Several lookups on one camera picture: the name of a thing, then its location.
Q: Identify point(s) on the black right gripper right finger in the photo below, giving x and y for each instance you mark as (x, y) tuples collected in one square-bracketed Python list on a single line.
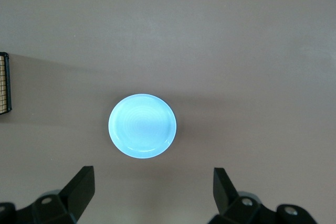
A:
[(223, 192)]

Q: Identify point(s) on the light blue round plate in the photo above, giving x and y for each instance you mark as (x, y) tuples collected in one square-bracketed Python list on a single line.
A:
[(141, 125)]

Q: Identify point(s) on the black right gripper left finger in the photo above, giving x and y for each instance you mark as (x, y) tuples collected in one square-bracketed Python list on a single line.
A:
[(78, 190)]

